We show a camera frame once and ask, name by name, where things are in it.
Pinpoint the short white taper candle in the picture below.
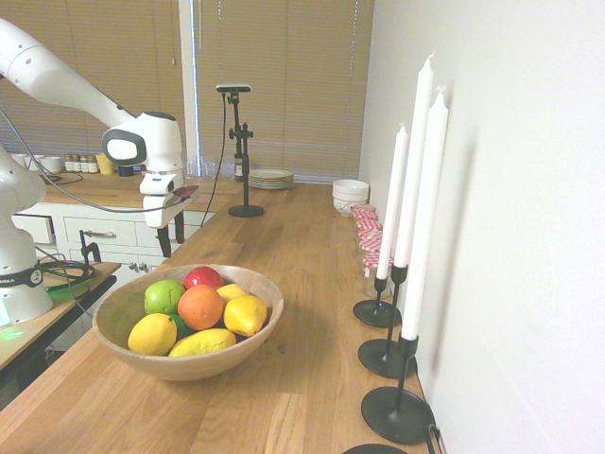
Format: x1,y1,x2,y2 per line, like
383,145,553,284
376,122,409,280

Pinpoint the black camera cable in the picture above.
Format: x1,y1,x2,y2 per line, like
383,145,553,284
199,92,229,228

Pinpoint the plain white ceramic bowl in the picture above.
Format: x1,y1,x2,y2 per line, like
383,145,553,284
332,179,371,202

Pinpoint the green apple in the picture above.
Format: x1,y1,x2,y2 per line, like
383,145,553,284
144,279,186,316

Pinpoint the grey robot arm cable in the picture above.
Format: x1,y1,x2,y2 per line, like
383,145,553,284
0,70,184,215

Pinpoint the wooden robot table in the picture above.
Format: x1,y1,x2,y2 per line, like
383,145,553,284
0,261,120,385

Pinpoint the wide brown window blind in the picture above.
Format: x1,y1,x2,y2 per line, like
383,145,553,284
194,0,374,183

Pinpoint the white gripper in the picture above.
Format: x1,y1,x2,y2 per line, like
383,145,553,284
139,172,186,259

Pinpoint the red apple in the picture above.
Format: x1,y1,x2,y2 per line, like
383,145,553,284
182,266,225,291

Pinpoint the black cable bundle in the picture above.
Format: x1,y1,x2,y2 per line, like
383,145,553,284
38,253,98,297

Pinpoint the short black candle holder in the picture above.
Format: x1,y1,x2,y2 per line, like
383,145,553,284
353,275,403,328

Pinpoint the thin black cable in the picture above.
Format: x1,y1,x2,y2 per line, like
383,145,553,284
426,424,445,454

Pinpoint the narrow brown window blind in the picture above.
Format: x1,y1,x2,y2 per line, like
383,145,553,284
0,0,186,161

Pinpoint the pointed yellow lemon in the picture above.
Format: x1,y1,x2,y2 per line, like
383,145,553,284
222,294,268,338

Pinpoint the wooden fruit bowl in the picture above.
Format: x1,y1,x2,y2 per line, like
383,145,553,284
92,263,285,382

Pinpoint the dark red wrist camera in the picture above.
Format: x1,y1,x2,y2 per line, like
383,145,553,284
169,184,201,206

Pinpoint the green lime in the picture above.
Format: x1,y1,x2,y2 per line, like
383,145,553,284
167,312,192,341

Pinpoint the medium white taper candle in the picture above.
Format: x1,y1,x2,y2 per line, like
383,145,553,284
401,86,449,341

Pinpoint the black table clamp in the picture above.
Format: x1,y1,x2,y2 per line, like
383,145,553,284
78,229,102,264

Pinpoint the white plate stack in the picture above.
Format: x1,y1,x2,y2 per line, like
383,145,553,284
247,168,295,190

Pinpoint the long yellow fruit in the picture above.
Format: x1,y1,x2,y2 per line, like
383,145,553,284
167,327,237,358

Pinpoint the clear drinking glasses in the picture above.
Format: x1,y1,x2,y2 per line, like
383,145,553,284
183,154,236,179

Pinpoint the small yellow lemon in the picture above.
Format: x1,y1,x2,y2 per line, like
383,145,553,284
215,282,249,305

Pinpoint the black camera stand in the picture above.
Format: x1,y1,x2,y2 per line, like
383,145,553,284
227,92,266,219

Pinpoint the large round yellow lemon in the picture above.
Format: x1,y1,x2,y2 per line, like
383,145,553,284
127,312,179,357

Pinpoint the empty black candle holder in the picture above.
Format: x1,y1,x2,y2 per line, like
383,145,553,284
342,443,410,454

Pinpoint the orange fruit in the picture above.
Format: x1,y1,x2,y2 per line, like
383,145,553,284
177,284,226,331

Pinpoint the patterned white ceramic bowl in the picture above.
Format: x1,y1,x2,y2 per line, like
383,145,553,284
333,196,368,218

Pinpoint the white drawer cabinet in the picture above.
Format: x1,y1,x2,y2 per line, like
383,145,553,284
11,201,216,286

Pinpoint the tallest white taper candle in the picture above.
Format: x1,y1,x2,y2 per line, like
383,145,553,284
393,53,435,269

